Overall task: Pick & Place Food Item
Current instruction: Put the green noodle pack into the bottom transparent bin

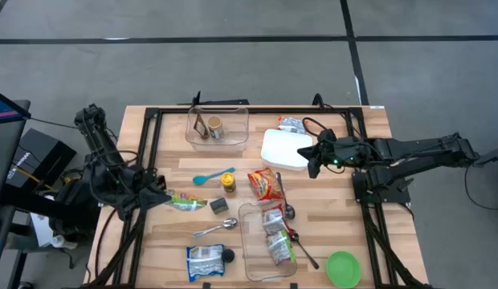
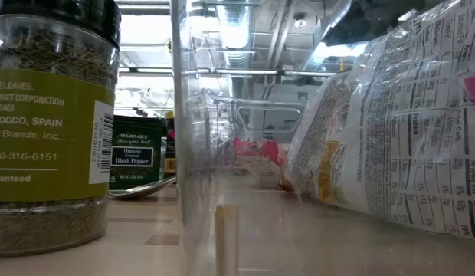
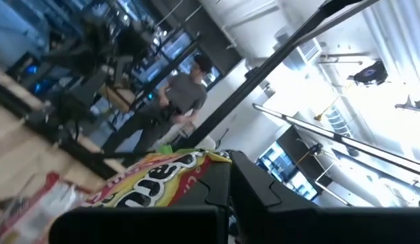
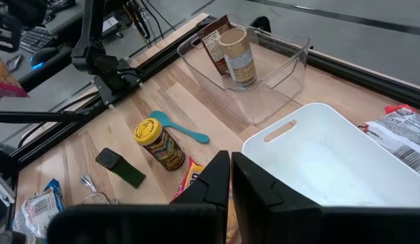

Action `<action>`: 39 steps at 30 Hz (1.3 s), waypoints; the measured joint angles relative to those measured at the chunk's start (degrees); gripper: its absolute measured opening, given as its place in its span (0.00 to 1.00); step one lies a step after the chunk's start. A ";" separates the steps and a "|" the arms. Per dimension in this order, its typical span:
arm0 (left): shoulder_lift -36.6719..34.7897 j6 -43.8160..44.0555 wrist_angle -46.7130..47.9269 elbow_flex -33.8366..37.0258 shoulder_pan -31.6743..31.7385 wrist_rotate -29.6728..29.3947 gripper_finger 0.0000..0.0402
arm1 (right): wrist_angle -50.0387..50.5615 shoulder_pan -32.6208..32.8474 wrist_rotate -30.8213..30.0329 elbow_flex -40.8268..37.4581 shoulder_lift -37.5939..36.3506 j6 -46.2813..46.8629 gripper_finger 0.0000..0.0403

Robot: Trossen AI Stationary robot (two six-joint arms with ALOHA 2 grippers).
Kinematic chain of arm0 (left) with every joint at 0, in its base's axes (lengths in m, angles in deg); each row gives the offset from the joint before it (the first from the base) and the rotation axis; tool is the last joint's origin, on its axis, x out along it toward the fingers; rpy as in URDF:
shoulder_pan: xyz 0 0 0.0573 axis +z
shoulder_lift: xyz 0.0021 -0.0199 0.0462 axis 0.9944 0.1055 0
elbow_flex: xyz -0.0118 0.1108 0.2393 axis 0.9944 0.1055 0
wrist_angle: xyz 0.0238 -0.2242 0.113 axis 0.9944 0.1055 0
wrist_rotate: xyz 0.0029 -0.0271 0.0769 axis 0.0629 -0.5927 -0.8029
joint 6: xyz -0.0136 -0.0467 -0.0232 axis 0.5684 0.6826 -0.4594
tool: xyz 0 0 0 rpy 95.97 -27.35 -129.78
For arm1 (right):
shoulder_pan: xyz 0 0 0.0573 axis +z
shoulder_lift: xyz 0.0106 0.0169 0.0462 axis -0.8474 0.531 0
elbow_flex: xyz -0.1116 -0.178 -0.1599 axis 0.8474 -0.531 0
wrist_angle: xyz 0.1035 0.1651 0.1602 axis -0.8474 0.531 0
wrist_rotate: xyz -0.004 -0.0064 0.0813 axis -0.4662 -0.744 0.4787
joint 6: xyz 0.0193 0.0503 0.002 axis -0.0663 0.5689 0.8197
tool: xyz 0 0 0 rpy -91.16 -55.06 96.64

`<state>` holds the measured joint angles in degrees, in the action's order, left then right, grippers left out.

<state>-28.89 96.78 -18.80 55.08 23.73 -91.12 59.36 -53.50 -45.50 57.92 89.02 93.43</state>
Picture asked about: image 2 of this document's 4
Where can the silver metal spoon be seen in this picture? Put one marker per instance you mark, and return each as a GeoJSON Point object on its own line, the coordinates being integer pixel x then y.
{"type": "Point", "coordinates": [141, 190]}

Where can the black lid thyme jar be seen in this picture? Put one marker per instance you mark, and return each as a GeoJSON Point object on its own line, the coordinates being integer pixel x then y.
{"type": "Point", "coordinates": [50, 134]}

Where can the yellow green ramen packet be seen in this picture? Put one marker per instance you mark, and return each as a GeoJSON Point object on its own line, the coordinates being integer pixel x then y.
{"type": "Point", "coordinates": [394, 134]}

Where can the blue silver snack packet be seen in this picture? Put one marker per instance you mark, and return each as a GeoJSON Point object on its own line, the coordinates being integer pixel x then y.
{"type": "Point", "coordinates": [260, 151]}

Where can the yellow lid spice jar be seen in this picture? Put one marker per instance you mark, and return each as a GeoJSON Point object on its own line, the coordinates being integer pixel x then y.
{"type": "Point", "coordinates": [169, 153]}

